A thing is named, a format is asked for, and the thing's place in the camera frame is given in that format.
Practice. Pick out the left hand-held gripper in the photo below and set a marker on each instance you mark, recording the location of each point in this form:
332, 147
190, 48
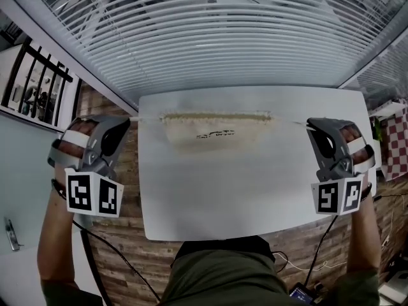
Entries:
95, 158

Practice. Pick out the black wrist band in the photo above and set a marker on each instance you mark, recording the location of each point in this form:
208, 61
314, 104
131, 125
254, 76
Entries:
368, 191
59, 190

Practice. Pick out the person's left hand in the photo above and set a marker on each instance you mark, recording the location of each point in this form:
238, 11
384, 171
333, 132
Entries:
79, 127

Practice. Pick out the red checkered tablecloth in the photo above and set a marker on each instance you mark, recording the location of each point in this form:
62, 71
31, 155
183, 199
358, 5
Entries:
396, 145

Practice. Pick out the person's left forearm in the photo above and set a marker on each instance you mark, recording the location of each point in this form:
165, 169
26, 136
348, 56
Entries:
54, 234

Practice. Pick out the narrow white window blinds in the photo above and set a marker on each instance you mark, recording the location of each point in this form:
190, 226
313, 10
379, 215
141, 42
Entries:
382, 72

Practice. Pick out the person's right hand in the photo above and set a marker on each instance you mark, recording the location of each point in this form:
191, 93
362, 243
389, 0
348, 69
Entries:
350, 132

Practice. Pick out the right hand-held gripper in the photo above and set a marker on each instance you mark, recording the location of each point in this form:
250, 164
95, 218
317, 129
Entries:
334, 161

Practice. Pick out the person's right forearm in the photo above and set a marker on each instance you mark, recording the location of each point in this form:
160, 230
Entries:
366, 241

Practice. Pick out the black metal railing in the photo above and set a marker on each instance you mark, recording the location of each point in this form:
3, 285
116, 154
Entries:
41, 84

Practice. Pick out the dark device with lit screen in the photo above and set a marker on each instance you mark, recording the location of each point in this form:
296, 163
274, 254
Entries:
301, 295

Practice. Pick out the frosted glass door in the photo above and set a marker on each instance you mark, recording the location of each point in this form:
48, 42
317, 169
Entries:
22, 177

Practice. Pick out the small green plant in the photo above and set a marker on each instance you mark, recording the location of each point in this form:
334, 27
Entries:
376, 129

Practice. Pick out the person's olive shirt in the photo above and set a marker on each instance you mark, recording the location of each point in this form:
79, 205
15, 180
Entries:
223, 279

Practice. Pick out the person's black shorts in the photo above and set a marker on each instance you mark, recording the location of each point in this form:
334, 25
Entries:
223, 245

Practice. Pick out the wide white window blinds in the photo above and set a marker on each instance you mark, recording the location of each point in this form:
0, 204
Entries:
207, 37

